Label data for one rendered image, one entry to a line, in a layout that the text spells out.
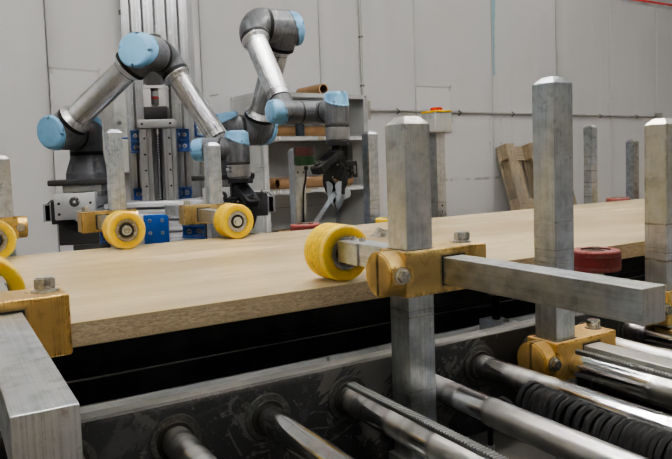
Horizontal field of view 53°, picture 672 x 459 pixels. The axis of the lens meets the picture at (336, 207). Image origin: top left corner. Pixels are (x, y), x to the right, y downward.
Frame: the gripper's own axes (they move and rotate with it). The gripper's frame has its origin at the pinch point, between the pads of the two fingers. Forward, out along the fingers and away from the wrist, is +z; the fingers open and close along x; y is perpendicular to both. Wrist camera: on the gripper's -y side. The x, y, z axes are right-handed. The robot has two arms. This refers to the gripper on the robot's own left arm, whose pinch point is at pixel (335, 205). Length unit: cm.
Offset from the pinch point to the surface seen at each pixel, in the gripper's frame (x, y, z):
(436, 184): -21.4, 25.0, -5.4
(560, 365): -101, -80, 12
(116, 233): -8, -82, 0
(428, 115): -19.9, 23.7, -27.3
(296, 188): -4.7, -22.7, -6.6
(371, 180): -13.3, 1.1, -7.7
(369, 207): -12.7, 0.5, 0.3
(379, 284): -90, -103, 0
